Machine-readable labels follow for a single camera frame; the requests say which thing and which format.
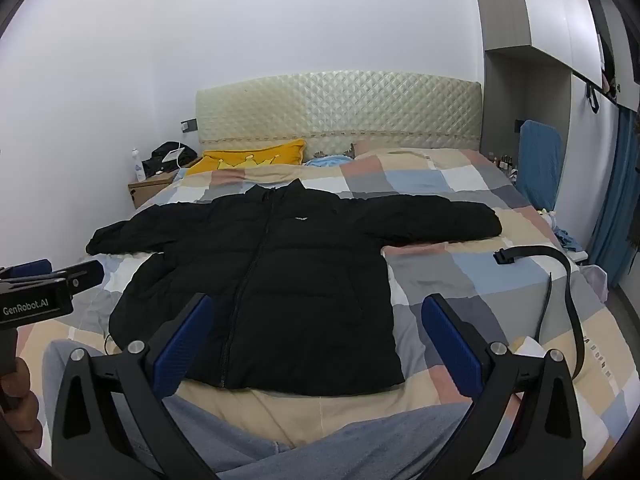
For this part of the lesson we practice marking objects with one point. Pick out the checkered quilt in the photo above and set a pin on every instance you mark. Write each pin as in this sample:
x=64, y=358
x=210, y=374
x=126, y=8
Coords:
x=450, y=200

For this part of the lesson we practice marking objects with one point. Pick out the white flat item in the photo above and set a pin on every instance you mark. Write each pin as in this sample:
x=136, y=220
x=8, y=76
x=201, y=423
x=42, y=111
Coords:
x=530, y=347

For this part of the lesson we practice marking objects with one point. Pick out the grey wall socket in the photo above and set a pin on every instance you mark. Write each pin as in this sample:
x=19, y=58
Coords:
x=188, y=125

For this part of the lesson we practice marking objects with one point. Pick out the crumpled blue cloth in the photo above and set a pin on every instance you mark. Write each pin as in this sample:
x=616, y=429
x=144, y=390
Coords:
x=569, y=240

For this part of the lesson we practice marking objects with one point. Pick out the white plastic bottle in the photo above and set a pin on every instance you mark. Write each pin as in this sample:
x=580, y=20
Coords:
x=138, y=167

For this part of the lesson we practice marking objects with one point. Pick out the blue curtain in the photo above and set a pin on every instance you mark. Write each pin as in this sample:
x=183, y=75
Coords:
x=612, y=200

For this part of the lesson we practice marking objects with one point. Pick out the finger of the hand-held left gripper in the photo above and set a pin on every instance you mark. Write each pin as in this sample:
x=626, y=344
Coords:
x=30, y=267
x=85, y=274

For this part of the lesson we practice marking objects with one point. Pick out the blue hanging towel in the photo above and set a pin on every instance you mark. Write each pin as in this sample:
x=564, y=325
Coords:
x=540, y=160

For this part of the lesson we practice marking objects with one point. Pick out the yellow pillow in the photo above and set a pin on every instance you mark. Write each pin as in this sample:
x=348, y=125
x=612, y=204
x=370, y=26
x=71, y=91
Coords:
x=250, y=157

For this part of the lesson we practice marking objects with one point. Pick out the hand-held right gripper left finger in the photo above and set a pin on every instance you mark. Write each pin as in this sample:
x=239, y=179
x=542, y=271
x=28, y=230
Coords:
x=182, y=345

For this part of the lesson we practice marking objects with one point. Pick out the person's left hand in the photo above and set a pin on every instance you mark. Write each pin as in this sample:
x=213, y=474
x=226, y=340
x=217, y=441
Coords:
x=22, y=400

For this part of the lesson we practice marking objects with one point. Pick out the black bag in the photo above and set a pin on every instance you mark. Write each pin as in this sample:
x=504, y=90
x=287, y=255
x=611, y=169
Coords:
x=160, y=160

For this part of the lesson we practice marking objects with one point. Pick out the light blue cloth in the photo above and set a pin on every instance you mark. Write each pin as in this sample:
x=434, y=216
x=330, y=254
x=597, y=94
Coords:
x=325, y=161

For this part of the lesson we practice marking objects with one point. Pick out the black belt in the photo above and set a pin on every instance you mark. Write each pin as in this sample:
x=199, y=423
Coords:
x=501, y=257

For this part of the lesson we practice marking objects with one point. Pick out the pink pillow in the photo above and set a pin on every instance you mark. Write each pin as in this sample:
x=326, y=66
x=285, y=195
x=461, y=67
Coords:
x=370, y=149

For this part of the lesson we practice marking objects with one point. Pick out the wooden nightstand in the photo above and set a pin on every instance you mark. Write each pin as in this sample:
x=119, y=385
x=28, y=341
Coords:
x=145, y=190

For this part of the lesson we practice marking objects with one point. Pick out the grey and white wardrobe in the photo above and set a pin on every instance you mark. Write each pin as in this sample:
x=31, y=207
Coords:
x=550, y=10

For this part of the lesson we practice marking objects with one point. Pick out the black puffer jacket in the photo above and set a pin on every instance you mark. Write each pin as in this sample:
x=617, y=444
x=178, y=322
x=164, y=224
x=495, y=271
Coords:
x=300, y=270

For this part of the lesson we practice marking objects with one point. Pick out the row of small bottles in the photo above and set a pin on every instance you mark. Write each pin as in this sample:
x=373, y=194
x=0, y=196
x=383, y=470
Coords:
x=502, y=161

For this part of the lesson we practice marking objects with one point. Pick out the cream quilted headboard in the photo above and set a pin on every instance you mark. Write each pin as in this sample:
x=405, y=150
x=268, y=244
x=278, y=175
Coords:
x=340, y=110

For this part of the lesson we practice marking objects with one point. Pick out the person's grey trousers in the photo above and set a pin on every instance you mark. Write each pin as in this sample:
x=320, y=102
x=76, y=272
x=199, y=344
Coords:
x=350, y=445

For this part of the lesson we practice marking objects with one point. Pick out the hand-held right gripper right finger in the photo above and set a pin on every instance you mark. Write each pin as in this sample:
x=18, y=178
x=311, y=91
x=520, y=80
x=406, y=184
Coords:
x=450, y=345

